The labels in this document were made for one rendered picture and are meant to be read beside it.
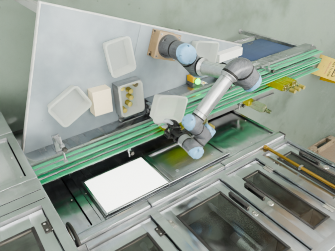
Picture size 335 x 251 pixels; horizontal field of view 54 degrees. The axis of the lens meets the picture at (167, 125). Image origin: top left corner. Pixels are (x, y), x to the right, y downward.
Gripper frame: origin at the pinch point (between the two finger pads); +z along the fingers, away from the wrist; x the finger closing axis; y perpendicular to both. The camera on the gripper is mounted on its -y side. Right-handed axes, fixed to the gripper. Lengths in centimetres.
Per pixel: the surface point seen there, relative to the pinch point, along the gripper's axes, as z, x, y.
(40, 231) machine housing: -46, 18, 86
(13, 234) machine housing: -42, 21, 94
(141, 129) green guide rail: 16.5, 16.1, 3.4
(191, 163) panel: -16.1, 22.5, -17.4
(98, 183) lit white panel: 0, 42, 36
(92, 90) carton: 32.1, -3.4, 35.7
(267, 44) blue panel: 66, -40, -154
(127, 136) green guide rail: 14.3, 19.3, 14.7
